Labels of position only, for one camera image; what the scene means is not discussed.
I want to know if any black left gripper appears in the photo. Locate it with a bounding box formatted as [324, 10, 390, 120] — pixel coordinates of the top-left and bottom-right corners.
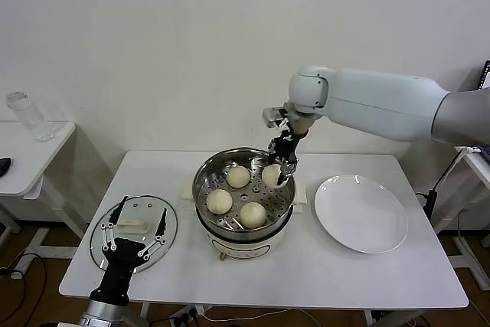
[87, 195, 168, 306]

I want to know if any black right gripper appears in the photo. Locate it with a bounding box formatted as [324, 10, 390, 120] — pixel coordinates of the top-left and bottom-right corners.
[266, 131, 309, 189]

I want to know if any white steamed baozi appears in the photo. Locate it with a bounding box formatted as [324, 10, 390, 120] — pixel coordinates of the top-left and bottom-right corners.
[261, 164, 283, 189]
[207, 188, 234, 216]
[239, 201, 268, 230]
[226, 165, 252, 189]

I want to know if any round glass pot lid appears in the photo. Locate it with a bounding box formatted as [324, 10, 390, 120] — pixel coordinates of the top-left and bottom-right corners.
[89, 195, 179, 275]

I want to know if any white electric cooking pot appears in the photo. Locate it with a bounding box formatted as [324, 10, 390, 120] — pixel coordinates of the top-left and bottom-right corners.
[180, 179, 309, 263]

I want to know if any round white plate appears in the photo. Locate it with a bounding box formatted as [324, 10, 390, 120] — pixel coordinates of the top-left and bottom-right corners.
[315, 175, 409, 255]

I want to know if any white power strip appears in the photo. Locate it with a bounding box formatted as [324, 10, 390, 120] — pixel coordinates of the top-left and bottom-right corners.
[168, 303, 206, 326]

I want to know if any white side table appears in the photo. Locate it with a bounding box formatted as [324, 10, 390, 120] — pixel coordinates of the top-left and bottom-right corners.
[0, 121, 90, 263]

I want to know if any clear plastic water bottle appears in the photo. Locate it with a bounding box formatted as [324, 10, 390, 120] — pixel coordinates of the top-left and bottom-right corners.
[5, 91, 54, 143]

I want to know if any black power adapter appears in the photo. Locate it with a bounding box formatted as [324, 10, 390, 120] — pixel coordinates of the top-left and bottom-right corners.
[424, 190, 437, 224]

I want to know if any white desk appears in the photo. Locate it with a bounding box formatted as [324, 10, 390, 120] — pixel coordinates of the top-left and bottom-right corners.
[453, 142, 490, 293]

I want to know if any open black laptop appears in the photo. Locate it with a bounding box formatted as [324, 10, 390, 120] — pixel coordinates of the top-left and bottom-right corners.
[473, 59, 490, 160]

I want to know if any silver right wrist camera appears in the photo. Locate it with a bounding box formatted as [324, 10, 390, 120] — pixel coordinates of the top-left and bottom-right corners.
[262, 106, 291, 129]

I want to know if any black floor cable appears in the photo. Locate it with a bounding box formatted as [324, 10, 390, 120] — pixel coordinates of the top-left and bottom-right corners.
[0, 252, 49, 327]

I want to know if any white charging cable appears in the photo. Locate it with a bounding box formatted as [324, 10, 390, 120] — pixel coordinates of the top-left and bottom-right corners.
[438, 146, 482, 192]

